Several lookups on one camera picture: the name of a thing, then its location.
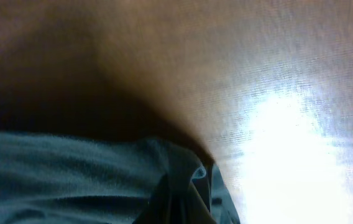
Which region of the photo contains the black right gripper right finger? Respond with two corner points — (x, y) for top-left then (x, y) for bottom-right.
(188, 166), (216, 224)

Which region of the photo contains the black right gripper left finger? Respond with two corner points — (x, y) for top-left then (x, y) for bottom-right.
(133, 175), (183, 224)

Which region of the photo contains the dark green t-shirt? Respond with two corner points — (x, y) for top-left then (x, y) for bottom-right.
(0, 133), (239, 223)

